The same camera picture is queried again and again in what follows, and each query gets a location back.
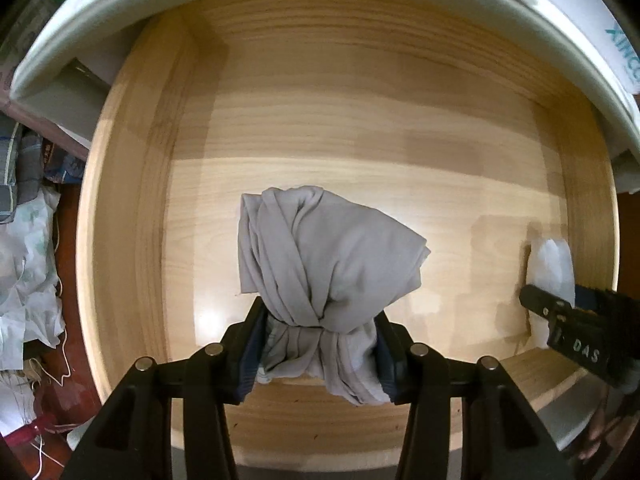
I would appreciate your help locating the blue printed packet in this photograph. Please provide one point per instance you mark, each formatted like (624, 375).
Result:
(65, 162)

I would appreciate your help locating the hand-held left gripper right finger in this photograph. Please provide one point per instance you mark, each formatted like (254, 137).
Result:
(387, 366)

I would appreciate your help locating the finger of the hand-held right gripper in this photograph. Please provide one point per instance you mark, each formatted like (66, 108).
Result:
(580, 335)
(592, 296)

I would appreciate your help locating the grey underwear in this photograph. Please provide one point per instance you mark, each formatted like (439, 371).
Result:
(325, 260)

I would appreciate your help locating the plaid grey cloth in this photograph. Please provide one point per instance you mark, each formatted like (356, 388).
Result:
(20, 170)

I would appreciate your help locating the wooden drawer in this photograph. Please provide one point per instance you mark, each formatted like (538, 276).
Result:
(325, 110)

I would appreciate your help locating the crumpled white cloth pile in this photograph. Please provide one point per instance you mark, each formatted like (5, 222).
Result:
(25, 270)

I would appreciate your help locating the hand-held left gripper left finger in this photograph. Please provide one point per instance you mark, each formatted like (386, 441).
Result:
(252, 355)

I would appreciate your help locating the white underwear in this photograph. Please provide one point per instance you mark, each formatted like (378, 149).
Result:
(550, 265)

